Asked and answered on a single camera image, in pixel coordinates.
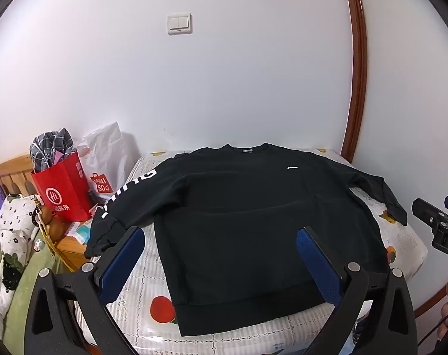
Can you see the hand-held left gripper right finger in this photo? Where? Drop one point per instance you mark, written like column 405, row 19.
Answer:
column 316, row 262

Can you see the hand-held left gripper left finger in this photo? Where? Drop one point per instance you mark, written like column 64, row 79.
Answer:
column 120, row 262

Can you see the black long-sleeve sweatshirt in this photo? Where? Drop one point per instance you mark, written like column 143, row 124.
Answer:
column 246, row 229

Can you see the fruit-print tablecloth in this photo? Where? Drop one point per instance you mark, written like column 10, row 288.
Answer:
column 405, row 251

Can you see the wooden nightstand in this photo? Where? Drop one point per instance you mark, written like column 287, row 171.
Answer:
column 74, row 253

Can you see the teal packet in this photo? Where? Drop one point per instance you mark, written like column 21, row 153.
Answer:
column 81, row 233

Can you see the green blanket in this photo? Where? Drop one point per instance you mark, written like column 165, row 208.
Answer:
column 31, row 266

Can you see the red paper bag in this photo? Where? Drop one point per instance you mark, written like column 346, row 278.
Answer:
column 61, row 192

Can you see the white plastic bag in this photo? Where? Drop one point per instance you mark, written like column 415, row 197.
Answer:
column 109, row 151

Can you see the white floral blanket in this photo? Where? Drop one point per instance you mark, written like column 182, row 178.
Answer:
column 13, row 222

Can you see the grey plaid cloth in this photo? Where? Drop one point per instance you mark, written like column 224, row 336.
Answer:
column 48, row 148

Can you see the wooden headboard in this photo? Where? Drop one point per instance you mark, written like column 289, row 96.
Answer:
column 13, row 173

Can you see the brown wooden door frame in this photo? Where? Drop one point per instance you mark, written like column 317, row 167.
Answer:
column 358, row 63

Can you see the white light switch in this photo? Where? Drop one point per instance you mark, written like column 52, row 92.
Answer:
column 179, row 24

